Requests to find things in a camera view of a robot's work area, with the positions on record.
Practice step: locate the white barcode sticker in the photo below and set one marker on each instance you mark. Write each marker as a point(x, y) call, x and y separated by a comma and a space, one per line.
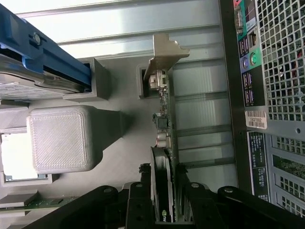
point(256, 120)

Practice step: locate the grey printed parts rack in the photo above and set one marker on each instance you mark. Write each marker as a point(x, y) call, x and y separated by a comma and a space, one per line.
point(59, 138)

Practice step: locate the green RAM stick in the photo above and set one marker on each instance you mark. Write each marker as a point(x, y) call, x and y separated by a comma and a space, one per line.
point(43, 204)

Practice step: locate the CPU with silver lid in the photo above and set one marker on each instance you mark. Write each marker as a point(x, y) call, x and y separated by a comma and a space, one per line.
point(16, 157)

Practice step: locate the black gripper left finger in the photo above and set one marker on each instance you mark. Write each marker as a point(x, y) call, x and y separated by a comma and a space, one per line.
point(139, 205)

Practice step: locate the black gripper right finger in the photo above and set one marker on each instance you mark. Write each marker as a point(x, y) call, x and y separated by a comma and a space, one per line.
point(200, 205)

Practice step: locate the hard disk in blue carrier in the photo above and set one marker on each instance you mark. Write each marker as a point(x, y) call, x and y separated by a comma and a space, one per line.
point(57, 55)

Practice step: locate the black and silver PC case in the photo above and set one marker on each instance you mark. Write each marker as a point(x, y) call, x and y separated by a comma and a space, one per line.
point(281, 71)

